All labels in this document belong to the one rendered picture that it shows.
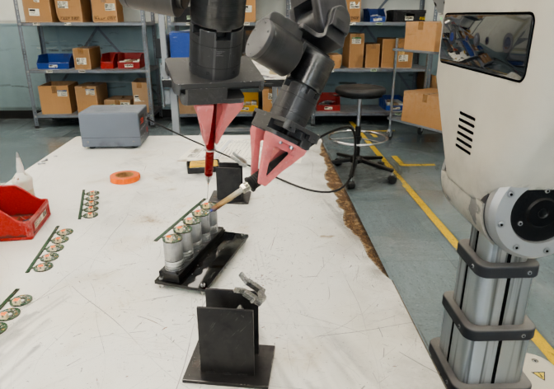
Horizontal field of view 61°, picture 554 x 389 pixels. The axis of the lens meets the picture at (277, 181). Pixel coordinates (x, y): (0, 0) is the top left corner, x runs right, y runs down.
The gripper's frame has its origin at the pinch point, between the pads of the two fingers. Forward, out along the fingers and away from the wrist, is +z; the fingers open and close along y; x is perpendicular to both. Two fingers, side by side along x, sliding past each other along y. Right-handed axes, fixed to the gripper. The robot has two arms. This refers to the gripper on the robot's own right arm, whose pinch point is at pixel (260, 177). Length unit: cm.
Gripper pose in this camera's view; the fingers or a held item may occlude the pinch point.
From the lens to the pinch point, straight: 69.4
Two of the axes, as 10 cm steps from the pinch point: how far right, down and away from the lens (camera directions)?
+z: -4.3, 9.0, 0.6
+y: 4.9, 2.9, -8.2
